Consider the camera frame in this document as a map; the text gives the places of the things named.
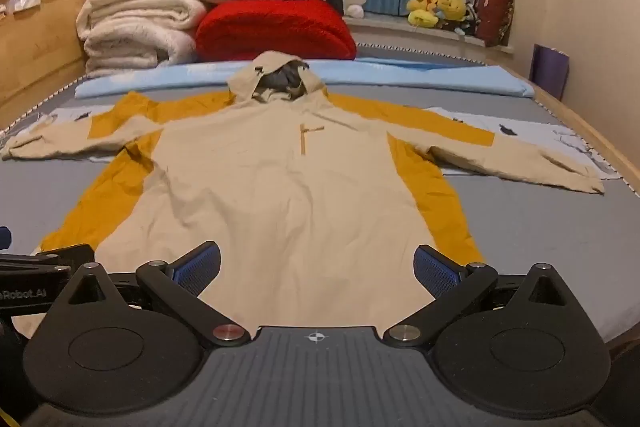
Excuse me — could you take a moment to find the window sill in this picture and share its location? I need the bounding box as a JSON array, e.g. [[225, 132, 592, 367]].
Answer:
[[345, 14, 516, 55]]

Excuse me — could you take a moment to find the light blue mat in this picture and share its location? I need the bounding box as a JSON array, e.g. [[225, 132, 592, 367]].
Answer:
[[74, 56, 536, 100]]

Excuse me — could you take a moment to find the beige and yellow hooded jacket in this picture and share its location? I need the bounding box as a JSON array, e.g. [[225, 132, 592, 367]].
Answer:
[[1, 51, 606, 340]]

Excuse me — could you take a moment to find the red folded blanket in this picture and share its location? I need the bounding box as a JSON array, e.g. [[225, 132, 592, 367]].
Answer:
[[195, 0, 358, 62]]

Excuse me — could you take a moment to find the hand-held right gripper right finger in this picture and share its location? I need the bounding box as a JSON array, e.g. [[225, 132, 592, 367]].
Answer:
[[381, 244, 572, 349]]

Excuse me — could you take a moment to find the cream folded blanket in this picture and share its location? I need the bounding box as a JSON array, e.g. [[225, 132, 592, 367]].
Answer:
[[76, 0, 207, 78]]

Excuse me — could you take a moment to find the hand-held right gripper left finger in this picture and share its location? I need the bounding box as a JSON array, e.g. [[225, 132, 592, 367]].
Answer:
[[65, 241, 252, 349]]

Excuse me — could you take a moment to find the yellow plush toy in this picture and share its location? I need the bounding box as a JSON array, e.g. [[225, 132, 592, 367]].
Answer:
[[435, 0, 469, 30], [406, 0, 442, 29]]

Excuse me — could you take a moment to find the wooden bed frame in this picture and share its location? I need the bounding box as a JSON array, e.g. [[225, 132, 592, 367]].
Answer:
[[0, 0, 640, 198]]

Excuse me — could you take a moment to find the grey printed bed sheet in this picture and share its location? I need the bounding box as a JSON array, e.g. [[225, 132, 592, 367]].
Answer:
[[0, 41, 640, 358]]

